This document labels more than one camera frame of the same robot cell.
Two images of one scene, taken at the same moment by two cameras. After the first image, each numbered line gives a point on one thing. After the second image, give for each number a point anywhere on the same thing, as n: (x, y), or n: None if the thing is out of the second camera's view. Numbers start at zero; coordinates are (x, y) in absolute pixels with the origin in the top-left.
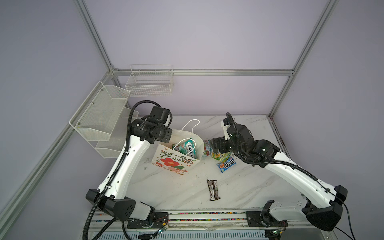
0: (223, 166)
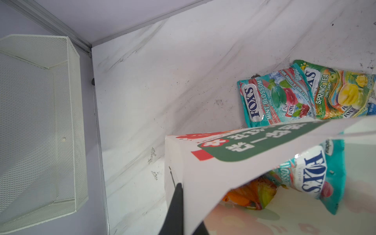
0: (371, 108)
